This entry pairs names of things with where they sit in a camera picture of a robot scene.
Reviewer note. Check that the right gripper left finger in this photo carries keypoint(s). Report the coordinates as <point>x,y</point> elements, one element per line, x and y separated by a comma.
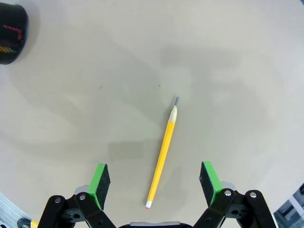
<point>95,190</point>

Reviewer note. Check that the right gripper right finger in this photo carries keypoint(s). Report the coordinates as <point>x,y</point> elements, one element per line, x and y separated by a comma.
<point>213,187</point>

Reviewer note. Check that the yellow pencil with pink eraser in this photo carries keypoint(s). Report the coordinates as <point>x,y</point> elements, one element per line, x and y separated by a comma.
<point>164,149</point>

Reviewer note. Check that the black mesh pen holder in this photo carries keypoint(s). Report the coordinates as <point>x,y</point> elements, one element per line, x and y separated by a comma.
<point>12,33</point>

